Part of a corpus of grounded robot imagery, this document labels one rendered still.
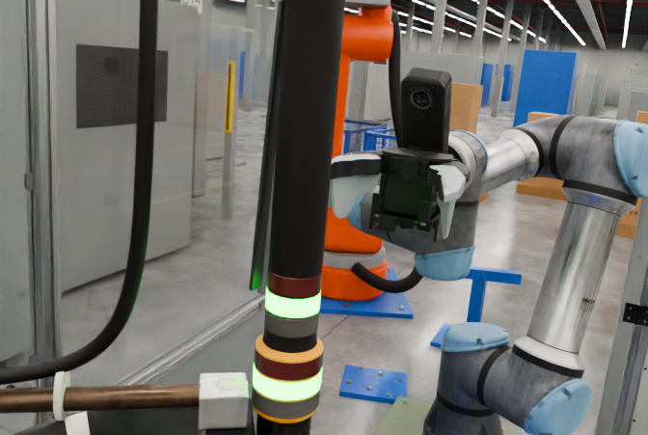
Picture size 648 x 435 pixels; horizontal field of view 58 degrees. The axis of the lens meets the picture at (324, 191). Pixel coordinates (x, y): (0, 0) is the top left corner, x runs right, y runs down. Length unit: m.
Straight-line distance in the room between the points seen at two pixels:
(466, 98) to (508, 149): 7.24
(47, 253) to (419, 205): 0.78
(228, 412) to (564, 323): 0.75
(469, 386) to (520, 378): 0.11
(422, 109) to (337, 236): 3.74
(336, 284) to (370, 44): 1.74
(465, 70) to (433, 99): 10.30
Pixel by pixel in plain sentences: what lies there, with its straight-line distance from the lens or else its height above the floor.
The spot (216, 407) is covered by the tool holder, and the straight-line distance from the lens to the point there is 0.39.
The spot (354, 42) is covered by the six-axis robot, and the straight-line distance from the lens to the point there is 4.30.
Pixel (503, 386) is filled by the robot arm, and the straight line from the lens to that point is 1.08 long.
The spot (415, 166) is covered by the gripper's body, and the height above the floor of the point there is 1.66.
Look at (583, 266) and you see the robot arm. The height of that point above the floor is 1.46.
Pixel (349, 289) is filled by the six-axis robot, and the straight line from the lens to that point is 4.39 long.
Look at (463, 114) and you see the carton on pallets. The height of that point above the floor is 1.19.
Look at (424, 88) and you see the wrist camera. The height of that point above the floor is 1.73.
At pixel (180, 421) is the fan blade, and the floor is 1.43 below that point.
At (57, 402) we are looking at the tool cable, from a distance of 0.39.
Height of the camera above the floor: 1.75
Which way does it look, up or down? 13 degrees down
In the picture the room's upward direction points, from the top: 5 degrees clockwise
